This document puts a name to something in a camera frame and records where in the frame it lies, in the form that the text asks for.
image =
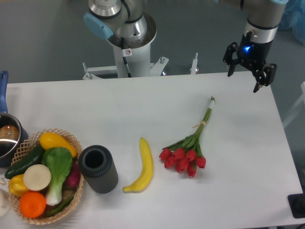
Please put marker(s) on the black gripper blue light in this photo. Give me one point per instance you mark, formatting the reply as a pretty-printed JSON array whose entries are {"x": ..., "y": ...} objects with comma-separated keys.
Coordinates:
[{"x": 251, "y": 56}]

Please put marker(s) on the red tulip bouquet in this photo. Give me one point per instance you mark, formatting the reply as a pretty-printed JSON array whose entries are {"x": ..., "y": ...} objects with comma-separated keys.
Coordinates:
[{"x": 186, "y": 154}]

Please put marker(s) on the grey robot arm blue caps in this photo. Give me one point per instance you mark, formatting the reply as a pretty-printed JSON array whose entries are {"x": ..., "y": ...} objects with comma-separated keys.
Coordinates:
[{"x": 105, "y": 17}]

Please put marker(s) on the blue plastic bag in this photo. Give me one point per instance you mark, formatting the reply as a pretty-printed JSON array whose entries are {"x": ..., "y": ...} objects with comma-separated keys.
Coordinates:
[{"x": 293, "y": 19}]

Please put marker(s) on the black device at table edge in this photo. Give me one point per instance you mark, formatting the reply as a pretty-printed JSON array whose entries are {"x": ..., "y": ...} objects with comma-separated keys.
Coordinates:
[{"x": 297, "y": 205}]

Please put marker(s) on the yellow toy banana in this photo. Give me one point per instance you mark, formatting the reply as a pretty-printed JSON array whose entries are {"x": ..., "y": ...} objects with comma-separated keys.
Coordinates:
[{"x": 145, "y": 177}]

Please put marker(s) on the dark grey ribbed vase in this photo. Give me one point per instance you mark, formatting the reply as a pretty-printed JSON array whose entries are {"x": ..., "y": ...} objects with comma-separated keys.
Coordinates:
[{"x": 98, "y": 168}]

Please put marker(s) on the purple toy sweet potato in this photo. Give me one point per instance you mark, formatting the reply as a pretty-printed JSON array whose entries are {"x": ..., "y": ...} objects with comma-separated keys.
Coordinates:
[{"x": 73, "y": 177}]

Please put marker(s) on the green toy bok choy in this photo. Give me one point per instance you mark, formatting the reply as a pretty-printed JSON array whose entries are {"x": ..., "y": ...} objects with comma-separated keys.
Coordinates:
[{"x": 59, "y": 161}]

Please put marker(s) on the yellow toy squash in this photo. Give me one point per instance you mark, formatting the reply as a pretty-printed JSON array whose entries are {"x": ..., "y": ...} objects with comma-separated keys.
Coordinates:
[{"x": 50, "y": 140}]

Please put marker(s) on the green toy bean pod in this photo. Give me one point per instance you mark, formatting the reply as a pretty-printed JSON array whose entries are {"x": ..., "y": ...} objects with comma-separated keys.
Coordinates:
[{"x": 60, "y": 207}]

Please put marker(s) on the green toy cucumber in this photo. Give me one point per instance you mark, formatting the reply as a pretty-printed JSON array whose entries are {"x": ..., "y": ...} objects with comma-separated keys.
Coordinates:
[{"x": 32, "y": 158}]

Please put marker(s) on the woven wicker basket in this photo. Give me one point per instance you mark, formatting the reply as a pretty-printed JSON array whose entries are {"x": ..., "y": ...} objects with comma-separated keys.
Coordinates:
[{"x": 67, "y": 192}]

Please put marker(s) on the white round toy slice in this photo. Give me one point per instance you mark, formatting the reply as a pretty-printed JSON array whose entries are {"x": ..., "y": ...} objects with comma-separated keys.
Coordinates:
[{"x": 37, "y": 177}]

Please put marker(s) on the orange toy fruit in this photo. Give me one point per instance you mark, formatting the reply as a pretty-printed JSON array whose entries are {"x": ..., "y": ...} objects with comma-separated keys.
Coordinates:
[{"x": 32, "y": 204}]

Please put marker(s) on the yellow toy bell pepper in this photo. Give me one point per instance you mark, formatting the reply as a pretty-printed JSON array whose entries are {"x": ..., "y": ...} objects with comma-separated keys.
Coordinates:
[{"x": 17, "y": 186}]

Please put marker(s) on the blue handled saucepan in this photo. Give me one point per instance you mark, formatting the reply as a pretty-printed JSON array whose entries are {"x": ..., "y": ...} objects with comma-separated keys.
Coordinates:
[{"x": 12, "y": 134}]

